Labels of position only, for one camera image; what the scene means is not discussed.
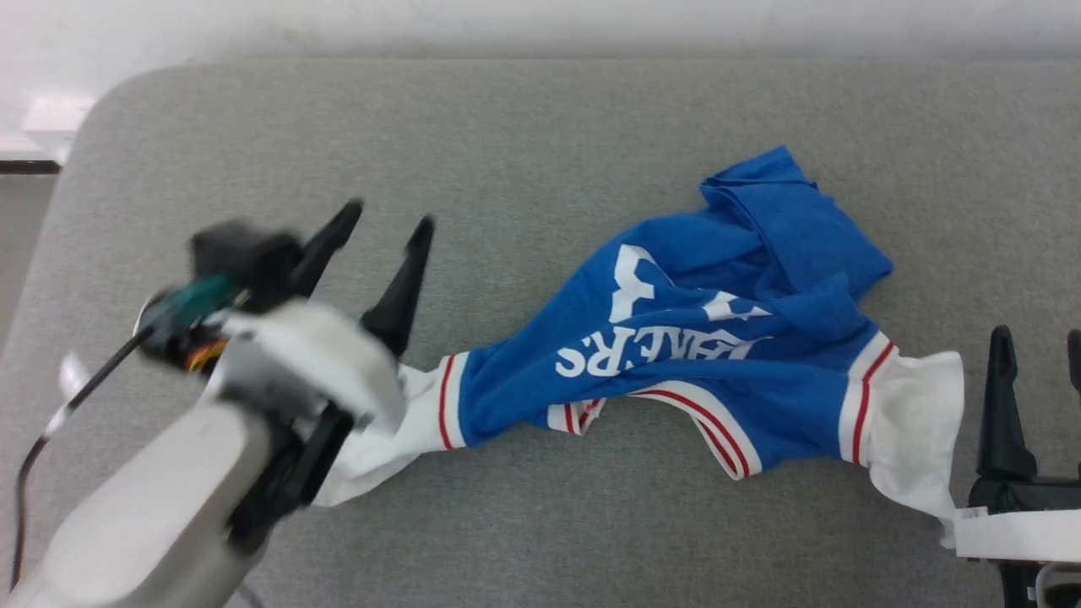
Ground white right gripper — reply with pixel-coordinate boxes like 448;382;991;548
953;324;1081;564

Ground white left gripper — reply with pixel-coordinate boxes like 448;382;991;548
209;198;437;433

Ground blue white red-striped jersey shirt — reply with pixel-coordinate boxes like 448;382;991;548
311;144;969;550

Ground grey fabric sofa cushion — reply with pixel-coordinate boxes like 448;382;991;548
0;57;1081;608

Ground white skirting ledge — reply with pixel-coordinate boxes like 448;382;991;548
0;91;95;163

